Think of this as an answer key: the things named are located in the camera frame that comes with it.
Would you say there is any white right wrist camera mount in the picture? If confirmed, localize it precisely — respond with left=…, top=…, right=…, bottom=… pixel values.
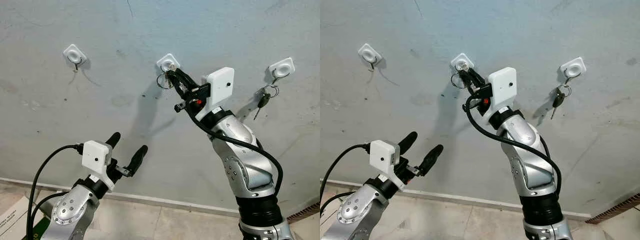
left=196, top=67, right=235, bottom=122
left=481, top=66, right=517, bottom=126

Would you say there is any short black left arm cable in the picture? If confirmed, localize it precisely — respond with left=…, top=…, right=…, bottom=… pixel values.
left=29, top=191, right=69, bottom=226
left=320, top=191, right=347, bottom=212

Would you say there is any green package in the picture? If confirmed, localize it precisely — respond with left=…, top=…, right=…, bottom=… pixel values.
left=24, top=214, right=51, bottom=240

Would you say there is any black headed key bunch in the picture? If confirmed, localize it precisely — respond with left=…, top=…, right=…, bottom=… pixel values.
left=252, top=82, right=280, bottom=121
left=550, top=82, right=572, bottom=120

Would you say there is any brown floor drain grate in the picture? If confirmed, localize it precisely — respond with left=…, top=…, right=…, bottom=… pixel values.
left=586, top=192, right=640, bottom=224
left=287, top=202, right=321, bottom=222

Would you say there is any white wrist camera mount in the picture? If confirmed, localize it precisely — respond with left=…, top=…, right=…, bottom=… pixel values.
left=196, top=67, right=235, bottom=122
left=369, top=140, right=402, bottom=192
left=82, top=140, right=116, bottom=192
left=481, top=66, right=517, bottom=126

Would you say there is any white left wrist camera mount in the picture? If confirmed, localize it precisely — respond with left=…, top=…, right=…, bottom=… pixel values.
left=82, top=140, right=116, bottom=192
left=369, top=140, right=402, bottom=192

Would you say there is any white adhesive wall hook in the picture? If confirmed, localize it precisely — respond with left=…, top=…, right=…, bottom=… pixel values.
left=358, top=43, right=382, bottom=72
left=559, top=56, right=587, bottom=84
left=450, top=53, right=475, bottom=71
left=156, top=53, right=181, bottom=74
left=63, top=44, right=87, bottom=72
left=268, top=57, right=296, bottom=84

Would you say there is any long black left arm cable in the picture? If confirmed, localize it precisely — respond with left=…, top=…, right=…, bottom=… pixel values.
left=26, top=143, right=83, bottom=240
left=320, top=143, right=371, bottom=201

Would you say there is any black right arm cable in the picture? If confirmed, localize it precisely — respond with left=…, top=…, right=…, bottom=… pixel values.
left=174, top=102, right=284, bottom=198
left=465, top=96, right=563, bottom=198

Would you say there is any white skirting board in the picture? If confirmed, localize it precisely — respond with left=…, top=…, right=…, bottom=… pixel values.
left=320, top=179, right=593, bottom=222
left=0, top=176, right=290, bottom=222

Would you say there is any white printed cardboard box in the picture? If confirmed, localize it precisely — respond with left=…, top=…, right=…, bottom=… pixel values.
left=0, top=195, right=32, bottom=240

